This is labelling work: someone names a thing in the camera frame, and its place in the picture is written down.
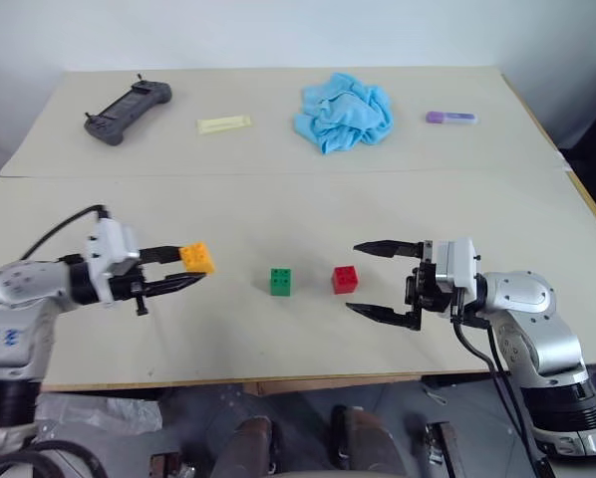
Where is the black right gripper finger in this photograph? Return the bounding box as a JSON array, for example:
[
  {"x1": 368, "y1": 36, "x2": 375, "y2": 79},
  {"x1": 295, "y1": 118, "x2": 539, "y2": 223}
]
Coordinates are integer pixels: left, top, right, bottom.
[
  {"x1": 353, "y1": 239, "x2": 426, "y2": 260},
  {"x1": 345, "y1": 302, "x2": 415, "y2": 331}
]

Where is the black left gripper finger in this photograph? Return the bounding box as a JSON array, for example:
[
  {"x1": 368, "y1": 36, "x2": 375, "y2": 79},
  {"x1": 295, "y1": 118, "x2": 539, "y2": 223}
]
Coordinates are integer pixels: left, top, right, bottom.
[
  {"x1": 139, "y1": 245, "x2": 184, "y2": 265},
  {"x1": 143, "y1": 271, "x2": 207, "y2": 297}
]

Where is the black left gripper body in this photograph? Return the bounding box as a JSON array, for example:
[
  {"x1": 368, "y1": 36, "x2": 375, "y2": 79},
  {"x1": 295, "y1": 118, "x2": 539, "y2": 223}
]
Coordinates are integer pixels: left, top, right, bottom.
[{"x1": 109, "y1": 247, "x2": 152, "y2": 318}]

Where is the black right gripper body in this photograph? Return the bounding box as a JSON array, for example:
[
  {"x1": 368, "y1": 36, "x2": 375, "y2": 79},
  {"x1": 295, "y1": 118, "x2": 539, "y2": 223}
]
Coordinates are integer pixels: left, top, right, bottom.
[{"x1": 404, "y1": 259, "x2": 459, "y2": 333}]

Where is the orange toy cube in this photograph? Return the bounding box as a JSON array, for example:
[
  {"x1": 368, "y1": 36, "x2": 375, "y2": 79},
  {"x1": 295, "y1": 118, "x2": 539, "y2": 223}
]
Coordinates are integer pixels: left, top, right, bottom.
[{"x1": 178, "y1": 241, "x2": 216, "y2": 276}]

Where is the red toy cube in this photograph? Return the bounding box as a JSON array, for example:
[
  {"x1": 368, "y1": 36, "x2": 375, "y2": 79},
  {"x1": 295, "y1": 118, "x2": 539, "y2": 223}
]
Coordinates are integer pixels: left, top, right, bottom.
[{"x1": 332, "y1": 264, "x2": 360, "y2": 296}]

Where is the green toy cube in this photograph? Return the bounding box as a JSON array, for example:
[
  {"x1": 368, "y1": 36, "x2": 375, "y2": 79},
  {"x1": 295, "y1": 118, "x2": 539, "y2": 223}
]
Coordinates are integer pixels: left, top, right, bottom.
[{"x1": 269, "y1": 267, "x2": 293, "y2": 298}]

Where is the dark rounded brown shape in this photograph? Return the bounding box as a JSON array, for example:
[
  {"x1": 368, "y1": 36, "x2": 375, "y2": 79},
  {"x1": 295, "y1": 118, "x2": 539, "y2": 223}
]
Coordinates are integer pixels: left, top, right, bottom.
[
  {"x1": 222, "y1": 415, "x2": 279, "y2": 478},
  {"x1": 330, "y1": 405, "x2": 404, "y2": 472}
]

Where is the clear plastic bag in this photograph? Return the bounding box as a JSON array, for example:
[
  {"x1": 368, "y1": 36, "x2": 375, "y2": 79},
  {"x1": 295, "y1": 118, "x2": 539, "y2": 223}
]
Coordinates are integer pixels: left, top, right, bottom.
[{"x1": 32, "y1": 392, "x2": 163, "y2": 439}]

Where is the crumpled light blue cloth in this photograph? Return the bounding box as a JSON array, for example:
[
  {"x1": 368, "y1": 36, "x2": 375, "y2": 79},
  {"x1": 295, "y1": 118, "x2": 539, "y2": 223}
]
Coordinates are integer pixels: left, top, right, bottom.
[{"x1": 292, "y1": 72, "x2": 396, "y2": 156}]

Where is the pale yellow flat packet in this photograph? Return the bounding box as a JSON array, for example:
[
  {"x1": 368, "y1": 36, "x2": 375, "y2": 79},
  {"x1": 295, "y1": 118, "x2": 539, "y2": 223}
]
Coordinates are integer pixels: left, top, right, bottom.
[{"x1": 196, "y1": 115, "x2": 252, "y2": 134}]

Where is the dark grey handheld controller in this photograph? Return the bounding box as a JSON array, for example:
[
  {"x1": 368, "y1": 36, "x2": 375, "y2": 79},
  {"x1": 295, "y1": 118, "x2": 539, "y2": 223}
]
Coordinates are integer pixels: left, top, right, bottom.
[{"x1": 83, "y1": 73, "x2": 173, "y2": 147}]

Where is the purple and white tube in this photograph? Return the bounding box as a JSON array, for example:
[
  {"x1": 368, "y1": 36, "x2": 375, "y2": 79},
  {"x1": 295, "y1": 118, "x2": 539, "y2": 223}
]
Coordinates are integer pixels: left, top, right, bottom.
[{"x1": 426, "y1": 110, "x2": 479, "y2": 125}]

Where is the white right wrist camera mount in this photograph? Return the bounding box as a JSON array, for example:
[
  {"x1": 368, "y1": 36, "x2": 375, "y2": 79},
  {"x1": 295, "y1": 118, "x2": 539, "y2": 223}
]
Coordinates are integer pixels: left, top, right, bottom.
[{"x1": 424, "y1": 237, "x2": 481, "y2": 300}]

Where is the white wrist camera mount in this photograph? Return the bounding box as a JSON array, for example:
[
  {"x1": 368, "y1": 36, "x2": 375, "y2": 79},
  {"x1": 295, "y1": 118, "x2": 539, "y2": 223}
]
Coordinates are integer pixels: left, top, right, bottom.
[
  {"x1": 424, "y1": 237, "x2": 481, "y2": 300},
  {"x1": 85, "y1": 218, "x2": 142, "y2": 302}
]

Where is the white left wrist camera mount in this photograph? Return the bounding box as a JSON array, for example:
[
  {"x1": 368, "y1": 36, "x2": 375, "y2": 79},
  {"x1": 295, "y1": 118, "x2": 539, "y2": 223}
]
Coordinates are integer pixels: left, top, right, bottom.
[{"x1": 85, "y1": 218, "x2": 142, "y2": 302}]

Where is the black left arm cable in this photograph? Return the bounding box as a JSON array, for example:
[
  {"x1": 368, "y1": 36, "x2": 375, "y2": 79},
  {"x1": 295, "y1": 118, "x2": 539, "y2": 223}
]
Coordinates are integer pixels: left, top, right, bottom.
[{"x1": 20, "y1": 204, "x2": 111, "y2": 261}]

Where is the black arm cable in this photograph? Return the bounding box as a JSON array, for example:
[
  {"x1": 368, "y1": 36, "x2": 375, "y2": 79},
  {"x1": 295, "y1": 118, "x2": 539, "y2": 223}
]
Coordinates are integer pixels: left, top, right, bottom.
[
  {"x1": 450, "y1": 297, "x2": 553, "y2": 478},
  {"x1": 20, "y1": 204, "x2": 111, "y2": 261}
]

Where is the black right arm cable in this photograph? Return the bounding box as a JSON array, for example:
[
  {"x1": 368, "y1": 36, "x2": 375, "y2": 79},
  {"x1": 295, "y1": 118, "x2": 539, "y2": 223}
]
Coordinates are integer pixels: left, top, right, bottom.
[{"x1": 450, "y1": 297, "x2": 553, "y2": 478}]

